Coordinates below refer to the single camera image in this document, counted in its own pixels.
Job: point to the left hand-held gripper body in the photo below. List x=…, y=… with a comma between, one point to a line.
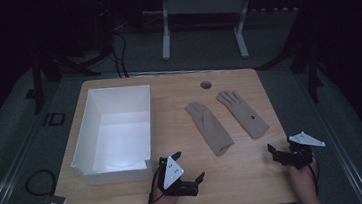
x=172, y=173

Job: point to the white metal stand frame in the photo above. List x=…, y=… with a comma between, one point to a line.
x=205, y=6

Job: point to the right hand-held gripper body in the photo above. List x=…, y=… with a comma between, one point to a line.
x=296, y=157

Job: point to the plain beige glove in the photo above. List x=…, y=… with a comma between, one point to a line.
x=210, y=129

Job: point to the person's right hand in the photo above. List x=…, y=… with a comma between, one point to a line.
x=303, y=179

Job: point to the white storage box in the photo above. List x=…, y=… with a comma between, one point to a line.
x=119, y=144

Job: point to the grey tape piece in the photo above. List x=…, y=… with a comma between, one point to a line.
x=56, y=200

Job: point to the beige glove with dark button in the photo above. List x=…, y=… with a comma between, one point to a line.
x=243, y=114

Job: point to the black tripod stand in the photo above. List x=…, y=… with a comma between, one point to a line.
x=305, y=60
x=52, y=72

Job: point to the person's left hand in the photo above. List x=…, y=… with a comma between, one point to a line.
x=161, y=201

